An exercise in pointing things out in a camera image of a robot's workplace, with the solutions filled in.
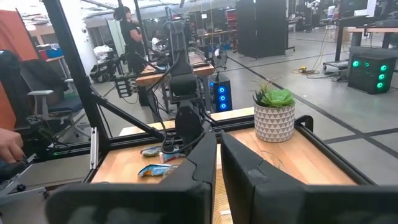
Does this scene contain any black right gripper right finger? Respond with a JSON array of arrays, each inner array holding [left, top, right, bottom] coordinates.
[[220, 132, 398, 224]]

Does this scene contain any wooden desk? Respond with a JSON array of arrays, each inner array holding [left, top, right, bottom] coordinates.
[[135, 62, 216, 122], [346, 26, 398, 49]]

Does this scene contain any white plastic bag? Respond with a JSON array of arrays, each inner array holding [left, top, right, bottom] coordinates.
[[93, 45, 114, 62]]

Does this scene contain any orange partition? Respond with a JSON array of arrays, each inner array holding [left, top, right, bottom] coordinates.
[[0, 9, 40, 131]]

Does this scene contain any person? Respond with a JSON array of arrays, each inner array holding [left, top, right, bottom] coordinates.
[[113, 6, 147, 74], [150, 30, 167, 54]]

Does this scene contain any person's hand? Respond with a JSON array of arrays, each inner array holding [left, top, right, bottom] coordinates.
[[0, 128, 25, 164]]

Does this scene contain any computer tower with blue lights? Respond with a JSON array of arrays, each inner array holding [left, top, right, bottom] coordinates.
[[208, 73, 233, 113]]

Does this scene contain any black floor fan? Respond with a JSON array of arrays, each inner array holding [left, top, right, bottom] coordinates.
[[212, 48, 228, 69]]

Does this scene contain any blue storage box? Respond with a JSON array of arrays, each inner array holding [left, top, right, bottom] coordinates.
[[39, 48, 65, 60]]

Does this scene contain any succulent in white patterned pot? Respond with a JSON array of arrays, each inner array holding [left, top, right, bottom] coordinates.
[[251, 77, 296, 143]]

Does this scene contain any office chair with white armrests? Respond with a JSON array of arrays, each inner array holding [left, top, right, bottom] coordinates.
[[18, 58, 91, 141]]

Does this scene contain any black handheld device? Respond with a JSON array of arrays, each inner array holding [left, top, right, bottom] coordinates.
[[0, 160, 30, 183]]

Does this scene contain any black aluminium table frame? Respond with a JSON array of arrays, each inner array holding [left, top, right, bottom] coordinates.
[[30, 0, 377, 187]]

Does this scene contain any yellow floor cable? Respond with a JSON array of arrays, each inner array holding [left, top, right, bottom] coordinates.
[[290, 27, 330, 75]]

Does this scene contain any light blue granola bar wrapper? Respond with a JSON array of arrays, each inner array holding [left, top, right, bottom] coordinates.
[[137, 164, 180, 178]]

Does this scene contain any dark blue granola bar wrapper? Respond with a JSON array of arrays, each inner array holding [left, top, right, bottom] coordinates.
[[139, 145, 164, 157]]

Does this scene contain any silver aluminium extrusion piece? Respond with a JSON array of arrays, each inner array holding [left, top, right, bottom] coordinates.
[[90, 126, 100, 170]]

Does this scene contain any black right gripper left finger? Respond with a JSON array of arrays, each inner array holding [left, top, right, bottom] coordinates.
[[45, 131, 218, 224]]

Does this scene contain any computer tower with green lights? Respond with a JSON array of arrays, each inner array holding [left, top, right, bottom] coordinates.
[[347, 46, 398, 95]]

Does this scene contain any black cabinet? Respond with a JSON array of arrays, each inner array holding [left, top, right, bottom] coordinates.
[[235, 0, 289, 60]]

